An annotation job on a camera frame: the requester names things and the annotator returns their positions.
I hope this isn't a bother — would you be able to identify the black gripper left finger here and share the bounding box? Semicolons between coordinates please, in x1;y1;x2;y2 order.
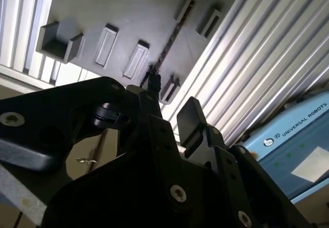
0;71;192;203

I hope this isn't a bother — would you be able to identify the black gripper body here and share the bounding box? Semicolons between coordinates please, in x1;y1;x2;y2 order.
42;152;304;228

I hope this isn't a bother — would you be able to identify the RAM stick with blue label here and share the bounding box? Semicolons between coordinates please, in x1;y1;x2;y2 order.
142;1;195;85

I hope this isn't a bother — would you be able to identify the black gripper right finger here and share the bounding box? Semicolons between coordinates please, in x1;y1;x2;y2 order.
176;96;313;228

